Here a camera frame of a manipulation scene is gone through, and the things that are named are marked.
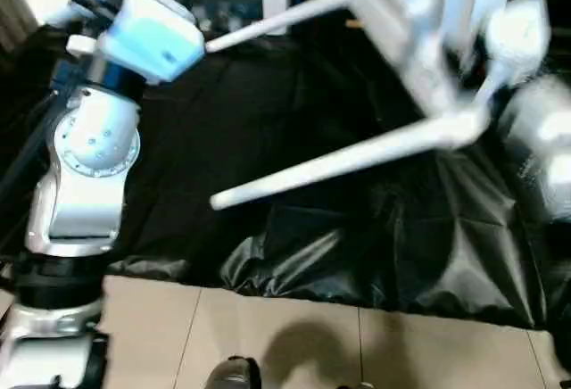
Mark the white plastic table top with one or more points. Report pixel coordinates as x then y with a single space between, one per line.
428 32

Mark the black plastic table mat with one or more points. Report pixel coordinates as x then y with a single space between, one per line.
312 139

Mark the white plastic table leg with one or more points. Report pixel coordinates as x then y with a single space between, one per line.
277 21
357 161

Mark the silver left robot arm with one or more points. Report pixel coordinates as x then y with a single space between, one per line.
89 166

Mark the dark shoe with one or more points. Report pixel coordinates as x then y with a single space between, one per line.
234 375

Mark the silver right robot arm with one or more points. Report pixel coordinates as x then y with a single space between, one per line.
544 139

